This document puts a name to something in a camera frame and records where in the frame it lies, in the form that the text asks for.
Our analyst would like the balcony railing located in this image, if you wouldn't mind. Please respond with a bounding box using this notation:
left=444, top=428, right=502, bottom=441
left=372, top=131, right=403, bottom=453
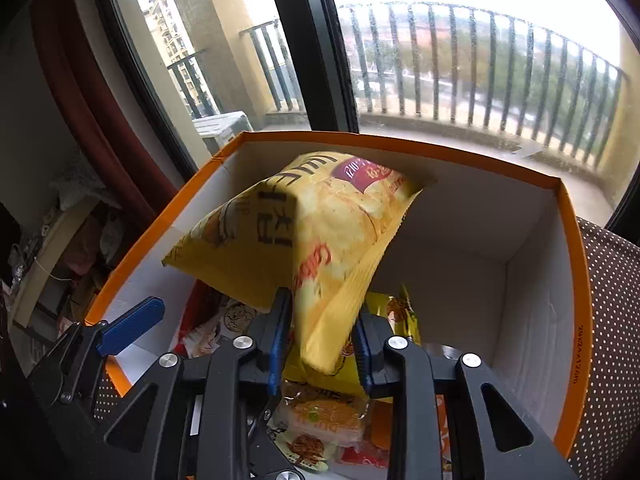
left=167, top=1, right=631, bottom=167

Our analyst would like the dark red curtain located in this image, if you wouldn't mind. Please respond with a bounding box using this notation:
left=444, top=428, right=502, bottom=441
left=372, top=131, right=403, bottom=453
left=27, top=0, right=202, bottom=223

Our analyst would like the clear orange snack packet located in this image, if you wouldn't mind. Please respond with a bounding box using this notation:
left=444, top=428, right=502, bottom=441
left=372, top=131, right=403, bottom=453
left=367, top=395, right=453, bottom=467

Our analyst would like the orange noodle block packet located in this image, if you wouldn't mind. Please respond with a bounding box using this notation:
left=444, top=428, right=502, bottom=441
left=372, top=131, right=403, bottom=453
left=272, top=382, right=374, bottom=447

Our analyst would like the beige apartment building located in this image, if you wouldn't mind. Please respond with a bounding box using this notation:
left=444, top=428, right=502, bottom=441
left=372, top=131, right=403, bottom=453
left=139, top=0, right=197, bottom=63

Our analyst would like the orange cardboard box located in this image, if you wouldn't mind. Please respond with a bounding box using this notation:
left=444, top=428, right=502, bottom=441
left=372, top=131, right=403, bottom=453
left=82, top=130, right=594, bottom=480

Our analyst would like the black window frame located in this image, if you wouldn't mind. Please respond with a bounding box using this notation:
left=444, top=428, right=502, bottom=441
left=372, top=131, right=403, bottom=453
left=97, top=0, right=640, bottom=233

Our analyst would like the wooden shelf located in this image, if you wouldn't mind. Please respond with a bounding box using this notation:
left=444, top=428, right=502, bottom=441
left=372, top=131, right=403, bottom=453
left=9, top=194, right=117, bottom=332

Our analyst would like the yellow honey chip bag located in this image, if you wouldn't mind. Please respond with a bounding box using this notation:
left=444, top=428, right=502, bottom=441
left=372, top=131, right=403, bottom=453
left=161, top=149, right=438, bottom=376

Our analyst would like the red white cartoon snack packet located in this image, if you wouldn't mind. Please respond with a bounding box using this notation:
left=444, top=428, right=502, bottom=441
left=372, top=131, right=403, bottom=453
left=170, top=282, right=262, bottom=359

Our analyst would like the white lace cloth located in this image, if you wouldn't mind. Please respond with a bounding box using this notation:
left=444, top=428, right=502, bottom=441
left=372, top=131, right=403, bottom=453
left=49, top=159, right=122, bottom=207

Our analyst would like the white orange noodle packet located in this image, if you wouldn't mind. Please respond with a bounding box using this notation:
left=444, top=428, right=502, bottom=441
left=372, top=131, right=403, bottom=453
left=272, top=430, right=347, bottom=474

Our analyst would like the brown polka dot tablecloth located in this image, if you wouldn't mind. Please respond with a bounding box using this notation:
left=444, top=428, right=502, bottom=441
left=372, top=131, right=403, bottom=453
left=92, top=215, right=640, bottom=480

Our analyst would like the white air conditioner unit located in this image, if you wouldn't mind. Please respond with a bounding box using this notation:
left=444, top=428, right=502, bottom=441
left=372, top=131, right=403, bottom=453
left=192, top=110, right=256, bottom=157

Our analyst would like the yellow cartoon snack packet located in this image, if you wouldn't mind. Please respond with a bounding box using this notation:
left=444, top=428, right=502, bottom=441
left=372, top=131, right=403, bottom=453
left=282, top=285, right=424, bottom=402

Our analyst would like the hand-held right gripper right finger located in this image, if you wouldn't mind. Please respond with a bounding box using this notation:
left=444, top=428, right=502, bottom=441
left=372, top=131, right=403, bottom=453
left=352, top=309, right=576, bottom=480

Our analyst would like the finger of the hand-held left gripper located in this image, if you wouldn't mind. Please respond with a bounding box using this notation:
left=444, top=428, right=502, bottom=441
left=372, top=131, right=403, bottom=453
left=30, top=297, right=166, bottom=411

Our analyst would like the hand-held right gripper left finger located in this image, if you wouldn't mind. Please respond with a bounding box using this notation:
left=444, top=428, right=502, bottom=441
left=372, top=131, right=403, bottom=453
left=102, top=287, right=296, bottom=480

